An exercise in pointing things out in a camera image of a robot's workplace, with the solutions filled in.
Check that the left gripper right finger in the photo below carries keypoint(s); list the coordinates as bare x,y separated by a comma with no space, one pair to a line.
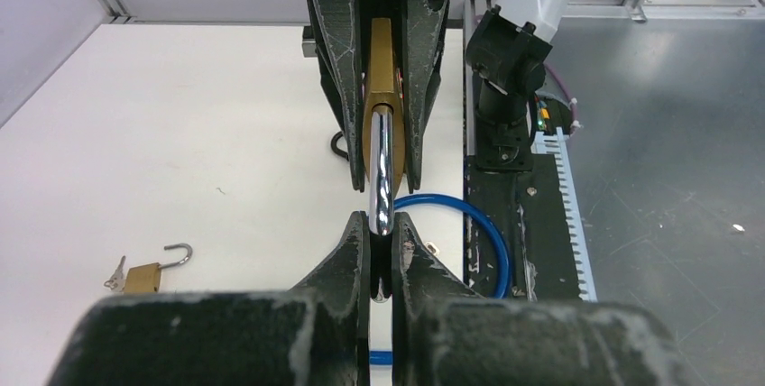
444,333

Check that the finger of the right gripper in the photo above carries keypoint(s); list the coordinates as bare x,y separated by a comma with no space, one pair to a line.
424,27
336,27

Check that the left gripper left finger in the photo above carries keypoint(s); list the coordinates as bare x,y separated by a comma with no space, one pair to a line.
316,333

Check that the blue cable lock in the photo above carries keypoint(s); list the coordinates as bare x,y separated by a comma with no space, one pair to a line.
503,257

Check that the small brass padlock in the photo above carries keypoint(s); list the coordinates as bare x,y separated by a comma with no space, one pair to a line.
144,278

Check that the black padlock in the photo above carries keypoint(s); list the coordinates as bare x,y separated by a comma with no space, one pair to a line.
334,146

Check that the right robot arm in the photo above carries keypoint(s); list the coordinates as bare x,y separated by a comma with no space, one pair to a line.
507,51

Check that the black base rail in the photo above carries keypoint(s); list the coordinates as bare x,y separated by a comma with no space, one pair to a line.
529,211

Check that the white cable duct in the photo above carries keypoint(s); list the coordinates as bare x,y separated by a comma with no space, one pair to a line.
555,145

